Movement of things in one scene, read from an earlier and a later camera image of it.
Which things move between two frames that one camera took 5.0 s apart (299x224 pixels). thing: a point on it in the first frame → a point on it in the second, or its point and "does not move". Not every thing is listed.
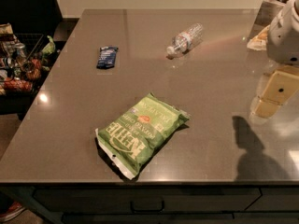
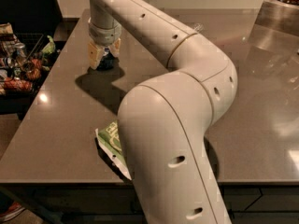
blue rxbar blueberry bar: x=106 y=57 does not move
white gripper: x=284 y=39 → x=104 y=35
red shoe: x=15 y=209 does not move
